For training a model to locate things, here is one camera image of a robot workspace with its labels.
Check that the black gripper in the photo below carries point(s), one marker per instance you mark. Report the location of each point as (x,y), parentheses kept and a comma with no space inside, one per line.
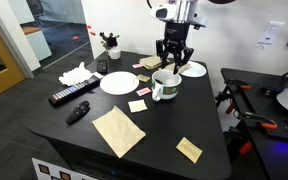
(174,42)

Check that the green and white mug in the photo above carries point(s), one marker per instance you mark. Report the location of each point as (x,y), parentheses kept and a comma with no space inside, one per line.
(165,84)

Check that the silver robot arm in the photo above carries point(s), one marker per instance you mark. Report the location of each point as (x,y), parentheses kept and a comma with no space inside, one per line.
(178,16)

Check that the brown napkin on plate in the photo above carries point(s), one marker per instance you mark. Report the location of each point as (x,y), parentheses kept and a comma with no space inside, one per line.
(171,66)

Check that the stack of brown napkins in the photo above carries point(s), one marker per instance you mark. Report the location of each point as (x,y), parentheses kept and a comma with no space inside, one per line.
(151,62)

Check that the white plate at back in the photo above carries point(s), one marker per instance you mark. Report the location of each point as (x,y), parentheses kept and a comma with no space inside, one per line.
(194,69)

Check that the pink packet at back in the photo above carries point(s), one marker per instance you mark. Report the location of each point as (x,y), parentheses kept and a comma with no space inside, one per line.
(137,66)

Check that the small tan packet middle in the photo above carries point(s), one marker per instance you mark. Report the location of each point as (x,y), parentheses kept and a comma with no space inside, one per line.
(143,78)

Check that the small tan packet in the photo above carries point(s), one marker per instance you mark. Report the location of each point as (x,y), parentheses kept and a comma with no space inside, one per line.
(143,78)
(189,150)

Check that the pink sugar packet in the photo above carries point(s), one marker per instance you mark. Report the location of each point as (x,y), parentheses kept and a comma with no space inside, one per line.
(143,91)

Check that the large white plate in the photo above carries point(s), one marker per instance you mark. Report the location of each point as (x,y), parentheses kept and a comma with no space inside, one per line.
(119,83)

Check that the white vase with dark flowers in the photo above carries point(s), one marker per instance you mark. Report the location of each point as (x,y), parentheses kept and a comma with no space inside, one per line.
(110,44)

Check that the pale yellow tea packet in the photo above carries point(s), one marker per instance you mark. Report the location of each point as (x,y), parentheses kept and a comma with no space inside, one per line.
(137,106)

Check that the small black remote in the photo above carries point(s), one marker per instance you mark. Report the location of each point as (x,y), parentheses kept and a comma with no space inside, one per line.
(102,66)

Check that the small tan packet front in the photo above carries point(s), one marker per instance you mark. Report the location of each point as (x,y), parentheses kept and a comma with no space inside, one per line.
(189,150)

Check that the large brown paper bag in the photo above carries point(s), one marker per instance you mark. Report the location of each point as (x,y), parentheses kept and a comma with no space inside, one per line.
(118,131)

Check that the crumpled white tissue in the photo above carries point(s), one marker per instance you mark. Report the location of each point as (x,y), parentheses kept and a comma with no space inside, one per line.
(76,75)

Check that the black curved remote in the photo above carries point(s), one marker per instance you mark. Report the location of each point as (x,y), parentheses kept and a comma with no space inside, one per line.
(79,111)

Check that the long black remote control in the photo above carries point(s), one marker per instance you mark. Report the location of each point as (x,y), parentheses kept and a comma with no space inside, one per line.
(72,91)

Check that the black side table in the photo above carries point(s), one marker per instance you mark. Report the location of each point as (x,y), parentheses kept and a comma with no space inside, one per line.
(261,101)

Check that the checker calibration board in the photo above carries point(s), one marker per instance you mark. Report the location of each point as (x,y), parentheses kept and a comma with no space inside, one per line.
(48,171)

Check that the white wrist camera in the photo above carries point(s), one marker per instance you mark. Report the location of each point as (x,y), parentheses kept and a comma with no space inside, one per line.
(164,11)

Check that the orange handled clamp upper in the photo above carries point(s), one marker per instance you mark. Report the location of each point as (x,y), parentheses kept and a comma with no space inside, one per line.
(238,83)

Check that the orange handled clamp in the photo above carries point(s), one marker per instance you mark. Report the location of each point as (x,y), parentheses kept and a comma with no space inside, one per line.
(265,122)
(238,83)

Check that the white wall device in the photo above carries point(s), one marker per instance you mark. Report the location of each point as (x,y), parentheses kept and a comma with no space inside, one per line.
(270,33)

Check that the orange handled clamp lower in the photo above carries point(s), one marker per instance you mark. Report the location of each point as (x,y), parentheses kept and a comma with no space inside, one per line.
(265,122)

